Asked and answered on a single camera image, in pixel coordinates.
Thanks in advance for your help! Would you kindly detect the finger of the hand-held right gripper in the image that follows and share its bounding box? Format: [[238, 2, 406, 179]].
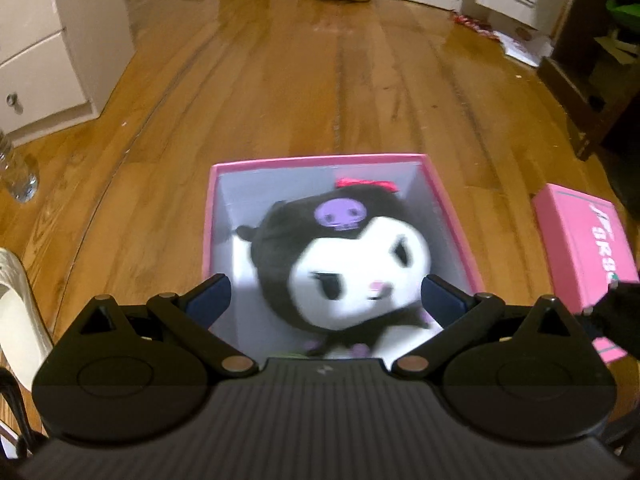
[[582, 280, 640, 361]]

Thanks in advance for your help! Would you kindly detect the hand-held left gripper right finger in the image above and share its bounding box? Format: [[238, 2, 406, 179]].
[[390, 273, 581, 377]]

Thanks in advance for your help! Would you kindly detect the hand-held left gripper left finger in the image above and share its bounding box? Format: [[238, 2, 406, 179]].
[[60, 272, 261, 378]]

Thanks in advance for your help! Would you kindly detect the pink box lid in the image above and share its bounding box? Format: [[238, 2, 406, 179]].
[[531, 183, 640, 365]]

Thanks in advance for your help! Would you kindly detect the black and white plush doll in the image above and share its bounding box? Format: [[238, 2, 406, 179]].
[[235, 177, 446, 361]]

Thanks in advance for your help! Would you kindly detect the pink cardboard box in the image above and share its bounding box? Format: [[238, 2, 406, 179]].
[[201, 153, 486, 361]]

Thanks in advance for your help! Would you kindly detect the cream rounded object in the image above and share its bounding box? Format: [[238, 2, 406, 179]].
[[0, 247, 54, 403]]

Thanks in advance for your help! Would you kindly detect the dark wooden furniture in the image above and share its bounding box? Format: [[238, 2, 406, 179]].
[[537, 0, 640, 162]]

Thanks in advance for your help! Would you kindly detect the white paper packet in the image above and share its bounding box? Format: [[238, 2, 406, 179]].
[[499, 30, 555, 68]]

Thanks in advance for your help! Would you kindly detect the red snack wrapper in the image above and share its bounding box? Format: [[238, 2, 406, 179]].
[[451, 12, 501, 42]]

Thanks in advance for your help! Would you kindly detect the beige drawer cabinet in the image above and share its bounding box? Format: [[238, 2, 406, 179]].
[[0, 0, 137, 147]]

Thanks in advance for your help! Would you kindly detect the black cable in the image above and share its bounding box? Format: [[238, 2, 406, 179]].
[[0, 367, 33, 467]]

